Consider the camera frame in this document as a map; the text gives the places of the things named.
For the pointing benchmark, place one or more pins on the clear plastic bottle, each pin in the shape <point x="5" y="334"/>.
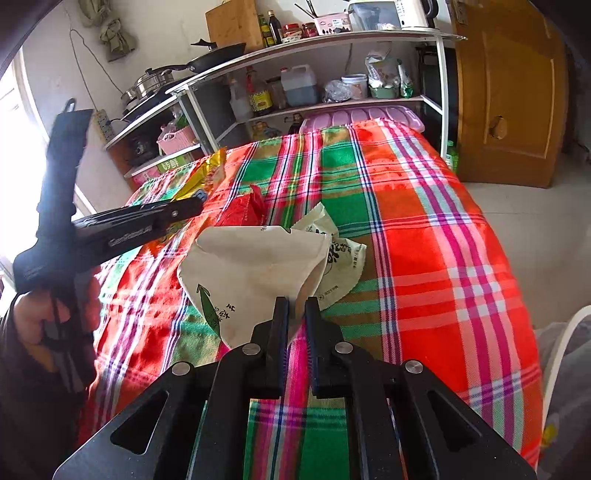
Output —
<point x="239" y="104"/>

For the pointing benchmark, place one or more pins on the pink chopstick holder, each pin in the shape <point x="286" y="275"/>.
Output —
<point x="332" y="24"/>

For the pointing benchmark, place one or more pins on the storage box with pink lid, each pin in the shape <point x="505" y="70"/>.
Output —
<point x="360" y="117"/>

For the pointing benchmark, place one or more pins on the beige noodle packet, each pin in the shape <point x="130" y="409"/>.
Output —
<point x="344" y="267"/>

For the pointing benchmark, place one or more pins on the crumpled clear plastic bag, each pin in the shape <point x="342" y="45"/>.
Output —
<point x="334" y="91"/>

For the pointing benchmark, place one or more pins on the small green cloth bundle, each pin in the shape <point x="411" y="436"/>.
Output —
<point x="92" y="11"/>

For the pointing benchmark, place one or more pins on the wooden cutting board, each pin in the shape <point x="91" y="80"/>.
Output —
<point x="233" y="23"/>

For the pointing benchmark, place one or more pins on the bundle of chopsticks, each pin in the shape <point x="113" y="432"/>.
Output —
<point x="307" y="9"/>

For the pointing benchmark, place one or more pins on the black induction cooker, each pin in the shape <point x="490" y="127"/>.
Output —
<point x="147" y="108"/>

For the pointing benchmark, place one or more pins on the gold snack packet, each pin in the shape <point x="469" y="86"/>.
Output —
<point x="203" y="177"/>

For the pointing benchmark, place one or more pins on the dark glass oil bottle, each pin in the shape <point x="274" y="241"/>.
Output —
<point x="275" y="30"/>

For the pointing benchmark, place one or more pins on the large red sauce jar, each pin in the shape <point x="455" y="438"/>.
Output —
<point x="292" y="33"/>

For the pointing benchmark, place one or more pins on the dark sauce bottle yellow label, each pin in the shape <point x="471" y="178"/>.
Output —
<point x="264" y="32"/>

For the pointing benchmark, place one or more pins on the large green cloth bundle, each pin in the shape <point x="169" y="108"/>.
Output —
<point x="119" y="41"/>

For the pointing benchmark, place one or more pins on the white curved tube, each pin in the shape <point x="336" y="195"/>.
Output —
<point x="561" y="341"/>

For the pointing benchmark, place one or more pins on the glass jar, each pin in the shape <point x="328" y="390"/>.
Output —
<point x="277" y="94"/>

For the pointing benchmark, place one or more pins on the green carton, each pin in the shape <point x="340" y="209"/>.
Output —
<point x="178" y="164"/>

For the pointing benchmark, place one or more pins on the soy sauce bottle red cap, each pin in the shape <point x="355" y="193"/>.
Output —
<point x="259" y="97"/>

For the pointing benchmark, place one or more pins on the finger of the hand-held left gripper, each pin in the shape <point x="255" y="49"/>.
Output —
<point x="180" y="212"/>

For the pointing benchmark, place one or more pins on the person's left forearm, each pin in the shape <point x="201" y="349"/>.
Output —
<point x="27" y="406"/>

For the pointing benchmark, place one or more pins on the steel steamer pot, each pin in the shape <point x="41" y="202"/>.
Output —
<point x="147" y="85"/>

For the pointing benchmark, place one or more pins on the green plastic bottle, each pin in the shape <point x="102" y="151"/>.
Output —
<point x="451" y="157"/>

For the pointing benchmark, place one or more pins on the dark liquid bottle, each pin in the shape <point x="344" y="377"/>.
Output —
<point x="295" y="123"/>

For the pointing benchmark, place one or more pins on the person's left hand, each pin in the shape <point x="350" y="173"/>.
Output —
<point x="32" y="318"/>

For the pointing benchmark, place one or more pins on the green bowl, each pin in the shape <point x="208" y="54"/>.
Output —
<point x="383" y="92"/>

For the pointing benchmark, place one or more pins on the pink woven basket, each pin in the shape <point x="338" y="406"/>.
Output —
<point x="178" y="141"/>

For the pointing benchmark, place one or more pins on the green packet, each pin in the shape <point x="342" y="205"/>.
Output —
<point x="406" y="81"/>

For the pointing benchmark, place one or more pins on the yellow cooking oil bottle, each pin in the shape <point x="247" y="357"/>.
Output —
<point x="267" y="129"/>

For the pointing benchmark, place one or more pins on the clear plastic storage box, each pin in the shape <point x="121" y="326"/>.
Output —
<point x="374" y="14"/>

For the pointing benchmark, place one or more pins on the white electric kettle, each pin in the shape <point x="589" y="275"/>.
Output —
<point x="415" y="14"/>

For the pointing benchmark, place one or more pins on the white kitchen shelf unit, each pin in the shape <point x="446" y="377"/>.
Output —
<point x="323" y="41"/>

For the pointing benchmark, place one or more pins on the white paper bag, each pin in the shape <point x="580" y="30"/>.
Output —
<point x="249" y="267"/>

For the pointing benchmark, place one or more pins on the pink carton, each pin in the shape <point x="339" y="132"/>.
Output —
<point x="143" y="174"/>

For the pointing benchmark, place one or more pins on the jug of brown liquid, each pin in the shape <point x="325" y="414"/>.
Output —
<point x="300" y="90"/>

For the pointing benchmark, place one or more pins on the white power strip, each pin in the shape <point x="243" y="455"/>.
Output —
<point x="105" y="125"/>

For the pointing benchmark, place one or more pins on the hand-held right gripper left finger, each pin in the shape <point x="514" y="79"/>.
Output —
<point x="279" y="323"/>

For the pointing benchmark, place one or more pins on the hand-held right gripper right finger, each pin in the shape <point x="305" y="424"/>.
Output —
<point x="314" y="323"/>

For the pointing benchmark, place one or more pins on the red snack packet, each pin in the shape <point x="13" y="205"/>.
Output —
<point x="242" y="210"/>

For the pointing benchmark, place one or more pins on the wooden door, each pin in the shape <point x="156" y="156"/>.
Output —
<point x="508" y="92"/>

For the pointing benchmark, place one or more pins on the black frying pan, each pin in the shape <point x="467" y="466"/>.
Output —
<point x="221" y="55"/>

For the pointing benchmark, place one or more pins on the white plastic bag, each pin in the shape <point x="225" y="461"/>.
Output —
<point x="382" y="69"/>

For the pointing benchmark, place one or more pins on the white plastic tub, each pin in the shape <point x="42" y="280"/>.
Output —
<point x="355" y="85"/>

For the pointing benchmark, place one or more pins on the red green plaid tablecloth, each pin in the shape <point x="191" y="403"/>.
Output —
<point x="415" y="207"/>

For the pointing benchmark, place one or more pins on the small red sauce jar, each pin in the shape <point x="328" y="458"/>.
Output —
<point x="309" y="30"/>

